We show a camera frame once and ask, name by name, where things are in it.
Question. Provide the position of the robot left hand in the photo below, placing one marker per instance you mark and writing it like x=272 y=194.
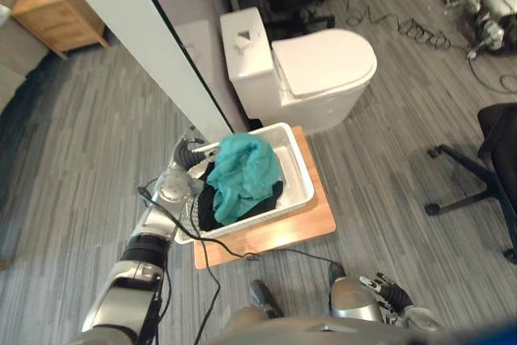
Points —
x=186 y=155

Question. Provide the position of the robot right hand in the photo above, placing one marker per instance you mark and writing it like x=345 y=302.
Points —
x=398 y=294

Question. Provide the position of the teal cloth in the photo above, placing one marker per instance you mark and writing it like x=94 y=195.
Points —
x=246 y=171

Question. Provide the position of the robot left arm silver black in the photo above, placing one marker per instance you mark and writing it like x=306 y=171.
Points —
x=125 y=292

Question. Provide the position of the robot right arm silver black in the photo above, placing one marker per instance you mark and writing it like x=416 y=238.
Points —
x=422 y=317

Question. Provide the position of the black cloth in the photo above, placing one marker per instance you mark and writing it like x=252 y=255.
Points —
x=210 y=209

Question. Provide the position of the white plastic laundry tub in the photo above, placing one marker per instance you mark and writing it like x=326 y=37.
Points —
x=299 y=175

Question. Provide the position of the robot grey torso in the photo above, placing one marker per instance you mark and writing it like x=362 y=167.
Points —
x=282 y=333

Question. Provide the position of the light wooden board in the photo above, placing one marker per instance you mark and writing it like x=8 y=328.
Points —
x=282 y=236

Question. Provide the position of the robot left leg dark foot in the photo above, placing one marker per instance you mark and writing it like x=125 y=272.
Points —
x=264 y=298

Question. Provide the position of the white partition panel black edge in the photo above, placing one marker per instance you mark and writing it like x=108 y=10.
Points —
x=121 y=18

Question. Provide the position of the white toilet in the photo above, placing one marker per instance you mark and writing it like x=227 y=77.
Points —
x=323 y=62

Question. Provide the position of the black office chair wheeled base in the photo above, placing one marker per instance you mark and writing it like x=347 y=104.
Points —
x=498 y=147

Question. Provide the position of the wooden nightstand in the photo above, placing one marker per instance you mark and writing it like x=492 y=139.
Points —
x=60 y=18

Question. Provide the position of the silver robot lying on floor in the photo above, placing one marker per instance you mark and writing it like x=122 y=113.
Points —
x=490 y=5

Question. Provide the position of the grey upholstered bed frame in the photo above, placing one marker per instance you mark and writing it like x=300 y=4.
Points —
x=16 y=62

